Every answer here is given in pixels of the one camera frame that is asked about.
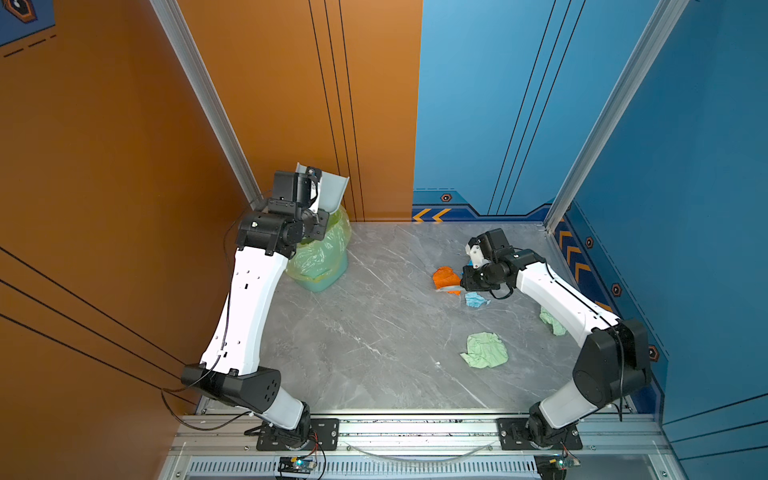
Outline teal dustpan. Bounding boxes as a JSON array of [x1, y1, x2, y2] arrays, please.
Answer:
[[296, 163, 349, 214]]

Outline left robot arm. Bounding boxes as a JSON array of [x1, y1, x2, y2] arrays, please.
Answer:
[[181, 166, 348, 448]]

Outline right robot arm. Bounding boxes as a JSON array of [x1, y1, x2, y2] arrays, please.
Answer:
[[461, 245, 652, 449]]

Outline large green crumpled paper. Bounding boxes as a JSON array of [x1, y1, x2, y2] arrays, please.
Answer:
[[460, 332, 509, 369]]

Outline light blue paper scrap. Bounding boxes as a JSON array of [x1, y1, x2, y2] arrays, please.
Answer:
[[465, 292, 490, 308]]

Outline orange crumpled paper far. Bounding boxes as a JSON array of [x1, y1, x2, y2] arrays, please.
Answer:
[[432, 266, 461, 289]]

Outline green trash bin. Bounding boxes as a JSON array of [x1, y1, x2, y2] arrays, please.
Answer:
[[287, 206, 351, 293]]

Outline small green paper scrap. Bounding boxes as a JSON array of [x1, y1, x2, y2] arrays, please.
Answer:
[[539, 307, 568, 337]]

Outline right circuit board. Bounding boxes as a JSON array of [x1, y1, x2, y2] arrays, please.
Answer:
[[534, 456, 581, 480]]

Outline circuit board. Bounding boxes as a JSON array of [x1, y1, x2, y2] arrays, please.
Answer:
[[534, 456, 581, 480], [276, 457, 318, 479]]

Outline left circuit board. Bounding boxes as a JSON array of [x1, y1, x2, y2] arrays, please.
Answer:
[[276, 457, 318, 479]]

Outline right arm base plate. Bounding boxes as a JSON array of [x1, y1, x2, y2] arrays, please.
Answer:
[[496, 418, 583, 451]]

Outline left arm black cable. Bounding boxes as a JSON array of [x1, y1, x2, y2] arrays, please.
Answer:
[[159, 218, 259, 433]]

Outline aluminium frame rail front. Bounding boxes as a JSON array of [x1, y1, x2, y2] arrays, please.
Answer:
[[159, 411, 687, 479]]

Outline left aluminium corner post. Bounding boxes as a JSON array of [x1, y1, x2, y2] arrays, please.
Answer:
[[150, 0, 263, 207]]

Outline aluminium corner post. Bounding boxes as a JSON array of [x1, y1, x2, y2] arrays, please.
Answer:
[[543, 0, 689, 234], [150, 0, 263, 207]]

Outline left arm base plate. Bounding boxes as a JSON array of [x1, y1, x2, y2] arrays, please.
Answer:
[[256, 417, 340, 452]]

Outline right aluminium corner post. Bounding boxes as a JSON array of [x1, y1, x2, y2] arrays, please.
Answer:
[[543, 0, 689, 234]]

